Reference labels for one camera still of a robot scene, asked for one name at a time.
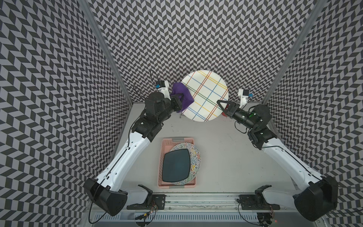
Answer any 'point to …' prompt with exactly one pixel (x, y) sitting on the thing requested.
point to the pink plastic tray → (165, 144)
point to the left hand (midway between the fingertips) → (183, 96)
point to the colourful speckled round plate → (195, 161)
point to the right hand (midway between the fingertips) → (216, 104)
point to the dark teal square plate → (176, 165)
